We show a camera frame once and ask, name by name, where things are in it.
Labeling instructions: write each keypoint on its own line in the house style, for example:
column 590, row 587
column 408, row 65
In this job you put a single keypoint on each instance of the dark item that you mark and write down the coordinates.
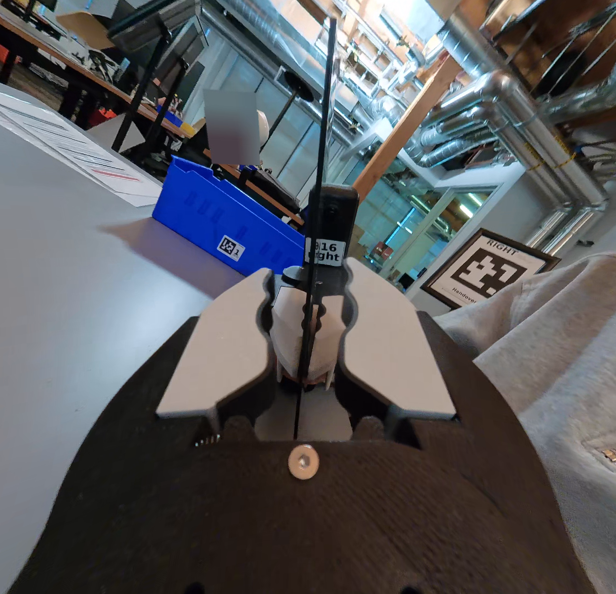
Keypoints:
column 325, row 122

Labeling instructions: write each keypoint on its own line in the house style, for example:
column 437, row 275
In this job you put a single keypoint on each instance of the wooden post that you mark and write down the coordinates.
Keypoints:
column 409, row 122

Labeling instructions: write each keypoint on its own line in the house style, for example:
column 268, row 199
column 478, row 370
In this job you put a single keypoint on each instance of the silver ventilation duct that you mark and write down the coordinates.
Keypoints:
column 505, row 113

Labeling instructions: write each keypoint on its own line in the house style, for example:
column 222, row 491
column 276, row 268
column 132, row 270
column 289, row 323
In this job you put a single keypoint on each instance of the blue bin with marker tag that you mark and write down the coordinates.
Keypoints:
column 202, row 218

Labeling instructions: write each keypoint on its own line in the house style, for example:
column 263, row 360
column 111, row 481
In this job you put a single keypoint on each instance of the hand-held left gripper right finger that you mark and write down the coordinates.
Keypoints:
column 394, row 363

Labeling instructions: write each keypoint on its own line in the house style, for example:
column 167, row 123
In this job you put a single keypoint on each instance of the framed marker poster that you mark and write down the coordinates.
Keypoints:
column 491, row 267

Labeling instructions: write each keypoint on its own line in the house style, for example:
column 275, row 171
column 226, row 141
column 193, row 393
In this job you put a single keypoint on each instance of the large black monitor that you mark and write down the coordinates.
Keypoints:
column 154, row 21

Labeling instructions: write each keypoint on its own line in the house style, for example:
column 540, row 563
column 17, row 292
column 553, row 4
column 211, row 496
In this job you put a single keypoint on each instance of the black floor lamp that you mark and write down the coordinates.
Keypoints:
column 296, row 84

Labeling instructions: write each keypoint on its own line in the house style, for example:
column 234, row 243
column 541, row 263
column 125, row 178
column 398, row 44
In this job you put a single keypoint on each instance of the person's grey hoodie torso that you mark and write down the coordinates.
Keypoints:
column 553, row 387

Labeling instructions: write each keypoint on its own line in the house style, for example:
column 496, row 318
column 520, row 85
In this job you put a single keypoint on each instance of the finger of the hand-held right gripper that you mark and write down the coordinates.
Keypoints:
column 325, row 348
column 286, row 329

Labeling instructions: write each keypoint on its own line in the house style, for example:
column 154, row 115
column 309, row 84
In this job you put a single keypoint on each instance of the printed paper sheet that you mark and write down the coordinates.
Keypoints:
column 72, row 146

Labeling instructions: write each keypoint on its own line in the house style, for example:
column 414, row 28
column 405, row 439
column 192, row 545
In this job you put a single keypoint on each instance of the wooden-edged background desk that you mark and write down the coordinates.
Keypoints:
column 72, row 69

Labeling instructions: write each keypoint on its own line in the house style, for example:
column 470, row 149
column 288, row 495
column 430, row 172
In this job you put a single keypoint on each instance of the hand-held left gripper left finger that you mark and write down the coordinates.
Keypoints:
column 216, row 363

